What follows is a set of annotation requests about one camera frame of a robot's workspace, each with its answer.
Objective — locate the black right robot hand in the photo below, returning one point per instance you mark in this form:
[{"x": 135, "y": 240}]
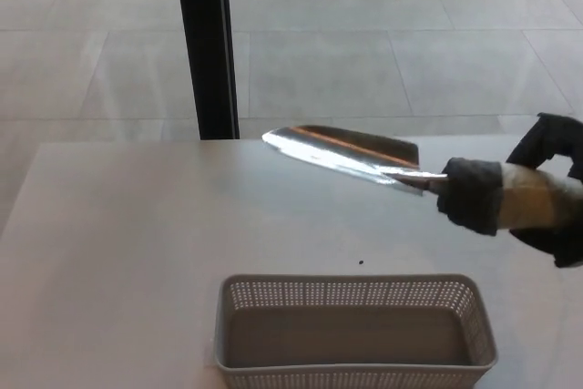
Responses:
[{"x": 549, "y": 140}]

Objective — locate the grey perforated plastic basket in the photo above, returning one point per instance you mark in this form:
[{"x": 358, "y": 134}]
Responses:
[{"x": 350, "y": 334}]

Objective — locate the black vertical frame post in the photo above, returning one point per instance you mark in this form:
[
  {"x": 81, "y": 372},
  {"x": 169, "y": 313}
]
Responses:
[{"x": 207, "y": 43}]

